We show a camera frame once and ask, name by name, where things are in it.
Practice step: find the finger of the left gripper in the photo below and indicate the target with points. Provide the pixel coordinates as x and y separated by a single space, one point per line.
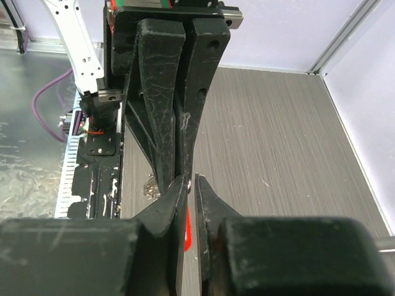
149 88
206 41

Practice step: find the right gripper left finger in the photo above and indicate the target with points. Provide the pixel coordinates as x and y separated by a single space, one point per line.
139 256

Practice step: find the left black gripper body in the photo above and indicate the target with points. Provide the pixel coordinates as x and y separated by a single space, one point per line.
120 21

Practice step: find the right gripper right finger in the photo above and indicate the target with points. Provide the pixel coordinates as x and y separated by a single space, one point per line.
254 255

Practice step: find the red tagged key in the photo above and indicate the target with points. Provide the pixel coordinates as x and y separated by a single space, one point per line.
188 232

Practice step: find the metal keyring with keys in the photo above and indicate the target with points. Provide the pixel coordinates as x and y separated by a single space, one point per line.
152 186

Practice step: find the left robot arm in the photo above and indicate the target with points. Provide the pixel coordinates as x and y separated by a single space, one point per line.
87 69

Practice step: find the black mounting plate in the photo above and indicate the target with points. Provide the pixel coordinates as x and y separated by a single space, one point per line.
96 178

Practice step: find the aluminium corner profile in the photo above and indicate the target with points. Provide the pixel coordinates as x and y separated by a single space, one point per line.
359 22

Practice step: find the slotted cable duct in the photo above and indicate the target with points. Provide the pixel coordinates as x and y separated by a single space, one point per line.
65 197

